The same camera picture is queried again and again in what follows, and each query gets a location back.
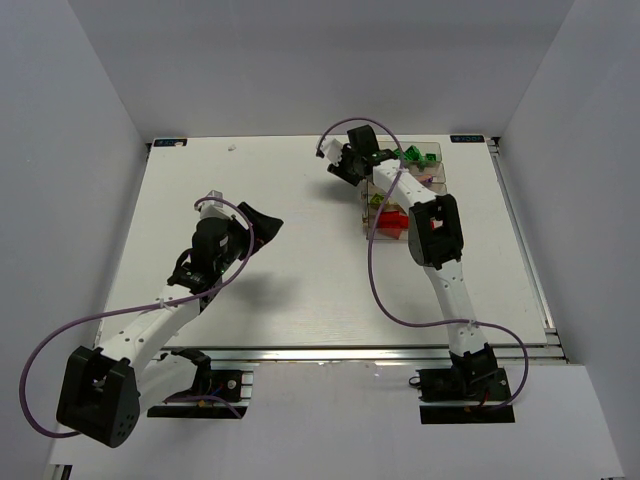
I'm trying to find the lime lego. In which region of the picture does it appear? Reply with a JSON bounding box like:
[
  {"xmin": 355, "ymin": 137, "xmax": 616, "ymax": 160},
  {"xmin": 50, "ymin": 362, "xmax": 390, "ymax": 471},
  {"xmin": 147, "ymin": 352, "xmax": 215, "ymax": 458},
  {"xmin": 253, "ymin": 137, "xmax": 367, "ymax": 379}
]
[{"xmin": 368, "ymin": 194, "xmax": 384, "ymax": 209}]

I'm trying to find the green long lego brick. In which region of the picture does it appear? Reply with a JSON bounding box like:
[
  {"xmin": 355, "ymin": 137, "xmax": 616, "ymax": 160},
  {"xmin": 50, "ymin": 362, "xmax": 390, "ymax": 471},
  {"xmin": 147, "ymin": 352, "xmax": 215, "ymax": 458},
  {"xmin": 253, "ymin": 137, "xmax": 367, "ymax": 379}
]
[{"xmin": 393, "ymin": 145, "xmax": 425, "ymax": 165}]

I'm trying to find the red long lego brick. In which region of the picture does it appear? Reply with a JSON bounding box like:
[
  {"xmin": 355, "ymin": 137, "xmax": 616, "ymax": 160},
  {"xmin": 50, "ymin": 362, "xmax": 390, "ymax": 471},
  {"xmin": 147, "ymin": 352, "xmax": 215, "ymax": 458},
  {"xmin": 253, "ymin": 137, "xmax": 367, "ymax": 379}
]
[{"xmin": 377, "ymin": 211, "xmax": 408, "ymax": 229}]

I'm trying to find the red curved lego piece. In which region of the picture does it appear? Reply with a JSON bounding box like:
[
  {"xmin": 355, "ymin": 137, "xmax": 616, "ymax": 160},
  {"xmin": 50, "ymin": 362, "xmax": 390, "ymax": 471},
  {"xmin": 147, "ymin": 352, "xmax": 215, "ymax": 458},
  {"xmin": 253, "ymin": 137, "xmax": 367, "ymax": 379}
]
[{"xmin": 376, "ymin": 227, "xmax": 407, "ymax": 241}]

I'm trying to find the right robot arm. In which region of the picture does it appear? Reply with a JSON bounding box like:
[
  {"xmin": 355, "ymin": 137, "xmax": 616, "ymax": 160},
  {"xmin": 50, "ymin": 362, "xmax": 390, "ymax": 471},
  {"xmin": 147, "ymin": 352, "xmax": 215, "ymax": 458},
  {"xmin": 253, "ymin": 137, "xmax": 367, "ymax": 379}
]
[{"xmin": 316, "ymin": 125, "xmax": 498, "ymax": 393}]

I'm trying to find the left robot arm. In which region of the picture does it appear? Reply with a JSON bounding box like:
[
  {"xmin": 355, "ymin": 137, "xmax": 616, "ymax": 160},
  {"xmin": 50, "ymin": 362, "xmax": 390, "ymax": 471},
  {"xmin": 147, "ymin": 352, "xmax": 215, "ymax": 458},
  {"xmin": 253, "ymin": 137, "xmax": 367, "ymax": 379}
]
[{"xmin": 56, "ymin": 197, "xmax": 284, "ymax": 448}]

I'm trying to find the clear compartment organizer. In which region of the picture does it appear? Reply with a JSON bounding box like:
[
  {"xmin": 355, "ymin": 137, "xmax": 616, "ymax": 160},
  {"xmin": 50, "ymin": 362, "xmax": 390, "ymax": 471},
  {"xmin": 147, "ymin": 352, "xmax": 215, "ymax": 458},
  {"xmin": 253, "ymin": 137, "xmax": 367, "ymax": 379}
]
[{"xmin": 358, "ymin": 141, "xmax": 447, "ymax": 241}]

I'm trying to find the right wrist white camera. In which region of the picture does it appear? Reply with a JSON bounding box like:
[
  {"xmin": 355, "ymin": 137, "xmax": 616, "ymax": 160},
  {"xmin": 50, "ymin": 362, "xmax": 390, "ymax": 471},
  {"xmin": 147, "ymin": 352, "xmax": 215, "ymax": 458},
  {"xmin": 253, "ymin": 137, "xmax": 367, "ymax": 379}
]
[{"xmin": 316, "ymin": 138, "xmax": 344, "ymax": 165}]

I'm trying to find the wrist white camera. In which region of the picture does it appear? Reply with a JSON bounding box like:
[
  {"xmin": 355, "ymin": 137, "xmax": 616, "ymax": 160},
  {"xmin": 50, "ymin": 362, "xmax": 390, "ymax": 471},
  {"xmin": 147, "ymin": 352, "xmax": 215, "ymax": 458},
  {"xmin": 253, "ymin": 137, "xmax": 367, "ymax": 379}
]
[
  {"xmin": 194, "ymin": 190, "xmax": 229, "ymax": 219},
  {"xmin": 316, "ymin": 138, "xmax": 344, "ymax": 165}
]

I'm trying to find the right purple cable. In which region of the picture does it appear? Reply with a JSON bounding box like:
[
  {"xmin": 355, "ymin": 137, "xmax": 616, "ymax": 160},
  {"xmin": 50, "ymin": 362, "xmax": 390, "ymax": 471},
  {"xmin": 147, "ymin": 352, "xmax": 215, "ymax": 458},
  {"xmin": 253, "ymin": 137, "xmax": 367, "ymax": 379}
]
[{"xmin": 317, "ymin": 117, "xmax": 531, "ymax": 412}]

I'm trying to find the purple cable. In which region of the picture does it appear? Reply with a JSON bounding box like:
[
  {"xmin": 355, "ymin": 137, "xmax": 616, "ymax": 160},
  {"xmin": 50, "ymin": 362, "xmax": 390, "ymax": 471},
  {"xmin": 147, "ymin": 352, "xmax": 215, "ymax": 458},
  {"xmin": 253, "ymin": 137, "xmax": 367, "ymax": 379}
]
[
  {"xmin": 18, "ymin": 197, "xmax": 259, "ymax": 440},
  {"xmin": 317, "ymin": 117, "xmax": 531, "ymax": 412}
]

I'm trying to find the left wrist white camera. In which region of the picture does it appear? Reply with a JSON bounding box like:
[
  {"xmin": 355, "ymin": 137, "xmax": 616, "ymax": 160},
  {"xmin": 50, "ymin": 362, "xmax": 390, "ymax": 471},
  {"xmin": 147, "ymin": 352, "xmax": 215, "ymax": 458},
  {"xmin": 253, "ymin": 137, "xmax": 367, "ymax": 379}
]
[{"xmin": 194, "ymin": 190, "xmax": 229, "ymax": 219}]

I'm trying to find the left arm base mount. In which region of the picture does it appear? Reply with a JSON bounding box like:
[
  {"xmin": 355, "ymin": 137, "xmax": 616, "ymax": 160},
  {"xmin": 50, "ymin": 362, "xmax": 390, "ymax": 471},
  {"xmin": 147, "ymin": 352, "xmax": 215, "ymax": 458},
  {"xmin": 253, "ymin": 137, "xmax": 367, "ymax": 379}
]
[{"xmin": 146, "ymin": 348, "xmax": 253, "ymax": 420}]

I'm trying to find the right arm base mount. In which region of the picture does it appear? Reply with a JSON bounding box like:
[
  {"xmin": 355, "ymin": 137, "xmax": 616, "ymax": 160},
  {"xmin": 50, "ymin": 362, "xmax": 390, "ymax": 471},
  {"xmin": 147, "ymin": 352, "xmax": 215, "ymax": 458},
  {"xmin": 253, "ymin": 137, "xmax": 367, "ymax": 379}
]
[{"xmin": 408, "ymin": 368, "xmax": 516, "ymax": 425}]

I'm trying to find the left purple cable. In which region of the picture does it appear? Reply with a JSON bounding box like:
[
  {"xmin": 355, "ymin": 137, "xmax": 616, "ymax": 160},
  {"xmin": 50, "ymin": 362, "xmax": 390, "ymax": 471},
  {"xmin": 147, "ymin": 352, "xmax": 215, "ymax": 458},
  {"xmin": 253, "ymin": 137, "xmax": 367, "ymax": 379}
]
[{"xmin": 18, "ymin": 197, "xmax": 259, "ymax": 440}]

